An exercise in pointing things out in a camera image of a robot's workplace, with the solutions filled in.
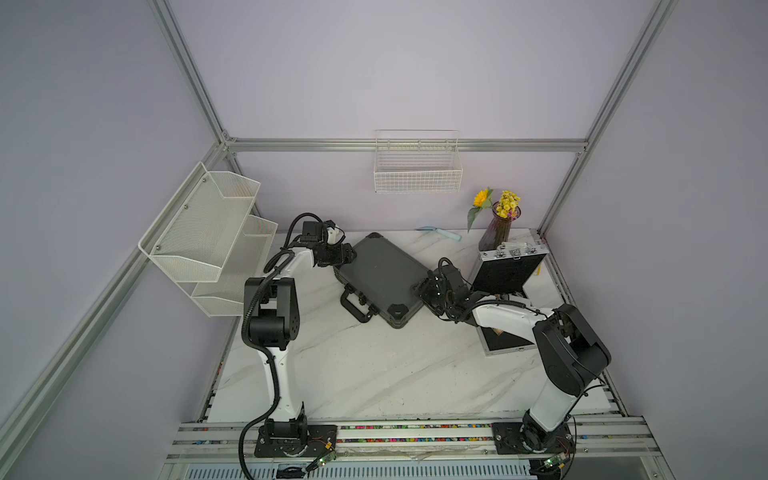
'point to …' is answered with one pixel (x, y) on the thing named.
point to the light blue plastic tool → (445, 233)
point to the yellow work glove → (539, 271)
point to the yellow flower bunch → (507, 206)
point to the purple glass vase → (497, 231)
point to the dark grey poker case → (381, 280)
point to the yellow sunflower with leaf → (481, 200)
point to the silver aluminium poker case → (506, 270)
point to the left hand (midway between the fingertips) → (349, 262)
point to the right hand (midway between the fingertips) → (416, 295)
